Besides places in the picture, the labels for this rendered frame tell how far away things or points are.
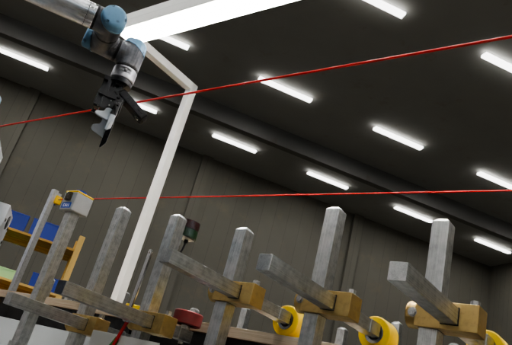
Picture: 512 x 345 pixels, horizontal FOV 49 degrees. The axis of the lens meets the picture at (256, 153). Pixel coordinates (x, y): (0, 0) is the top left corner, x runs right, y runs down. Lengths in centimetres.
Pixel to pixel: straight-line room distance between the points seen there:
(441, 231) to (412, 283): 29
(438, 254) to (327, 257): 24
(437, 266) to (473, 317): 12
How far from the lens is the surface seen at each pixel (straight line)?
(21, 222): 768
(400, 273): 89
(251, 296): 132
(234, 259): 140
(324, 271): 125
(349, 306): 119
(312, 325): 122
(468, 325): 109
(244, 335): 158
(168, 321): 149
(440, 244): 116
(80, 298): 135
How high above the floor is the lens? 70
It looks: 24 degrees up
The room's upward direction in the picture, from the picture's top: 16 degrees clockwise
